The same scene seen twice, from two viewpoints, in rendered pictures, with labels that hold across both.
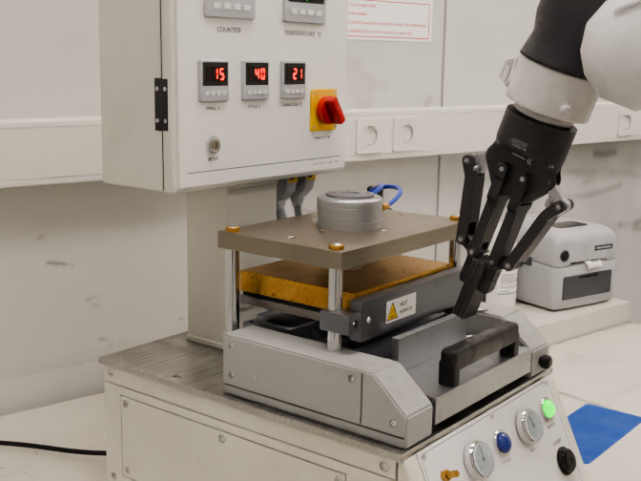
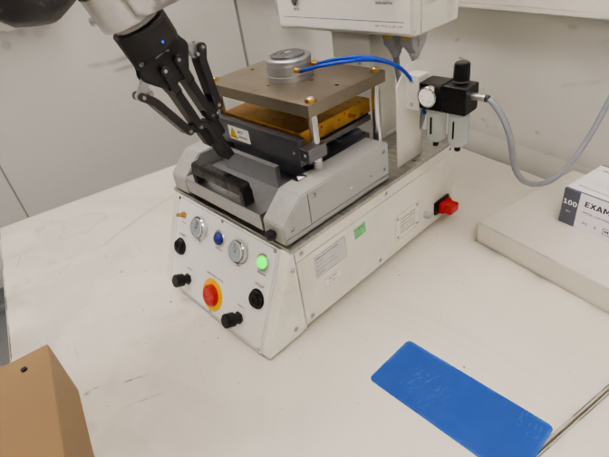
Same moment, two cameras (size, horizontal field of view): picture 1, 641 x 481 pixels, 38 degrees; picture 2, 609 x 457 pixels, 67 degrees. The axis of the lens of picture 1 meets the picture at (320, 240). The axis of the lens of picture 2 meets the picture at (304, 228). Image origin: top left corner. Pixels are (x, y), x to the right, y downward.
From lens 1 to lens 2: 1.51 m
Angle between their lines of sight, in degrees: 94
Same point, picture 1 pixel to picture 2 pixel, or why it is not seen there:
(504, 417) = (229, 230)
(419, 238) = (256, 97)
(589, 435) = (442, 400)
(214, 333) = not seen: hidden behind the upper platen
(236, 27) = not seen: outside the picture
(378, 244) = (226, 88)
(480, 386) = (215, 198)
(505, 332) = (227, 181)
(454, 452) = (194, 212)
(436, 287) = (265, 138)
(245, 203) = (343, 44)
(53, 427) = not seen: hidden behind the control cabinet
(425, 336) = (240, 159)
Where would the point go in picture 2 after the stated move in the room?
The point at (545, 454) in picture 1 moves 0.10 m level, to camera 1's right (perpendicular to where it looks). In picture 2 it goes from (245, 277) to (229, 323)
